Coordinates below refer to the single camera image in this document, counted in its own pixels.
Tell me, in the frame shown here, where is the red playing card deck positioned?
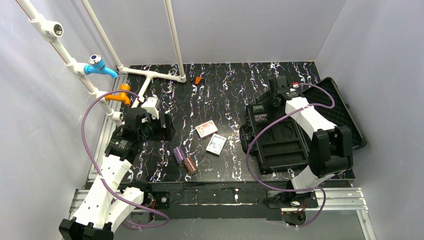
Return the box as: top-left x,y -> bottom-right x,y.
195,120 -> 218,139

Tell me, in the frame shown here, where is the orange black poker chip stack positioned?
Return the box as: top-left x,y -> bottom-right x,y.
183,156 -> 198,175

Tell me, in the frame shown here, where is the purple poker chip stack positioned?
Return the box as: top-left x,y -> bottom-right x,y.
172,146 -> 186,165

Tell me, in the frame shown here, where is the blue plastic faucet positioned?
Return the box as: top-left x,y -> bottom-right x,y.
83,54 -> 118,79

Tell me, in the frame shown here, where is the small orange black clip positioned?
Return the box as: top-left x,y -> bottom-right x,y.
190,76 -> 205,86

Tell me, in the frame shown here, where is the black poker set case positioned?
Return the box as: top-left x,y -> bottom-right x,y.
239,77 -> 367,174

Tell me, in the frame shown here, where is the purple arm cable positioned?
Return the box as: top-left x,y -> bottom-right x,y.
81,89 -> 171,231
245,82 -> 336,228

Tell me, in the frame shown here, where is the orange plastic faucet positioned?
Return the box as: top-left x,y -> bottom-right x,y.
104,83 -> 131,106

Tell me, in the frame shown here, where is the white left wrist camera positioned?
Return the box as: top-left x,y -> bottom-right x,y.
141,96 -> 161,120

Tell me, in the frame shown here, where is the white pvc pipe frame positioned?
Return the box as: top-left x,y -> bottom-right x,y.
14,0 -> 187,126

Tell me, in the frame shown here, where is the blue playing card deck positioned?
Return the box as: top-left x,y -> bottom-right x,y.
206,133 -> 227,156

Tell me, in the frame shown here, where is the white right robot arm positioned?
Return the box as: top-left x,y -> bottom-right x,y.
248,78 -> 353,197

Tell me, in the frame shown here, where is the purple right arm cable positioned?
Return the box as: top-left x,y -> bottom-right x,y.
245,82 -> 336,228

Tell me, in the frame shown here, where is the aluminium rail frame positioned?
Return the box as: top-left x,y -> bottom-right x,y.
68,74 -> 378,240

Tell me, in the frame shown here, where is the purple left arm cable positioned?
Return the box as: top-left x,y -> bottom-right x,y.
81,89 -> 171,231

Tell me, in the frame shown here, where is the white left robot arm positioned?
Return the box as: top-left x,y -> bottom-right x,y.
58,107 -> 176,240

